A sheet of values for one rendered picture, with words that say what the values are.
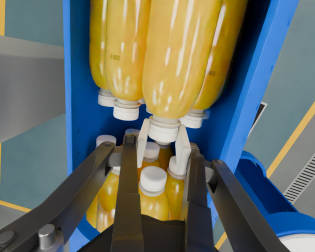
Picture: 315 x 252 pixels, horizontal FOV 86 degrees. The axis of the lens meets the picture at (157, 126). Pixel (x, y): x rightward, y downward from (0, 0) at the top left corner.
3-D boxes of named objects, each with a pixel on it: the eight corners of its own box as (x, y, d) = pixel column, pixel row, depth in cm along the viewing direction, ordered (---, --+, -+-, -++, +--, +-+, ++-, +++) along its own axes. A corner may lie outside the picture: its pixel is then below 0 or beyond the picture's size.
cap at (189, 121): (200, 109, 29) (198, 119, 30) (179, 106, 29) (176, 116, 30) (207, 116, 26) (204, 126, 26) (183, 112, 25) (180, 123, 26)
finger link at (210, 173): (191, 166, 14) (226, 172, 14) (186, 141, 19) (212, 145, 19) (187, 180, 15) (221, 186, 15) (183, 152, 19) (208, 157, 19)
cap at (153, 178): (164, 179, 28) (166, 170, 27) (164, 196, 24) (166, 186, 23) (141, 175, 28) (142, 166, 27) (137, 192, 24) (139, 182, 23)
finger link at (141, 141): (140, 168, 16) (133, 167, 16) (147, 139, 23) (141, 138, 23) (145, 141, 15) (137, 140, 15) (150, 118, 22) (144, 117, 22)
